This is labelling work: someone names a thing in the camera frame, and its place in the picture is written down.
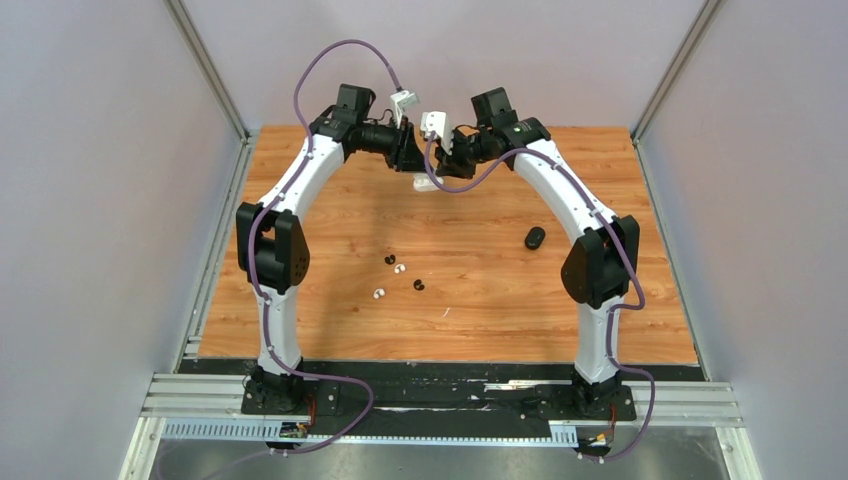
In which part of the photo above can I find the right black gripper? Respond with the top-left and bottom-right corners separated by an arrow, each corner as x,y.
434,128 -> 492,181

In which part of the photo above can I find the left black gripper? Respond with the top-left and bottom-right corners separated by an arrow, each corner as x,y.
356,115 -> 433,174

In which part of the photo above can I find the white earbud charging case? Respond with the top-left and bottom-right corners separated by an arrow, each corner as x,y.
412,172 -> 444,192

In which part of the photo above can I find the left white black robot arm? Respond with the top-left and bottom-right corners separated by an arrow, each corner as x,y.
236,84 -> 423,413

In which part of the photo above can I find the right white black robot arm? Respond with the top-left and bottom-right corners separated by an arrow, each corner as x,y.
420,87 -> 641,418

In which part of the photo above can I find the black earbud charging case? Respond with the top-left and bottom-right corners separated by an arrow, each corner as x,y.
524,226 -> 546,251

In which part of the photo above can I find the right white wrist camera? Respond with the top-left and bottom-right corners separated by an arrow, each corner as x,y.
419,111 -> 454,155

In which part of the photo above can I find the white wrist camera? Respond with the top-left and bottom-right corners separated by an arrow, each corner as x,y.
390,89 -> 419,127
419,111 -> 454,155

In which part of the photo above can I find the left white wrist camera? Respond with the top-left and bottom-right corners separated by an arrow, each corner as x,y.
390,89 -> 419,127

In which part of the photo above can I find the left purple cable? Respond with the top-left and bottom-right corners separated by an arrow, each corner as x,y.
246,38 -> 375,457

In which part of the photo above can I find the left aluminium corner post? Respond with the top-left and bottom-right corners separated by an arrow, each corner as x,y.
163,0 -> 251,143

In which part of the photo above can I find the aluminium corner post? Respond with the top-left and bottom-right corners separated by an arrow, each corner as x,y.
630,0 -> 725,146
163,0 -> 251,143

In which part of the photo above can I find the right aluminium corner post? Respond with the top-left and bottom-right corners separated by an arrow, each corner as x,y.
630,0 -> 725,146

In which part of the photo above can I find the white slotted cable duct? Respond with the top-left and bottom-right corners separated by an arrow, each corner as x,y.
161,421 -> 579,448

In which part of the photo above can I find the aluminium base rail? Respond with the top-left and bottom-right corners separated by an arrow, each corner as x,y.
141,374 -> 744,428

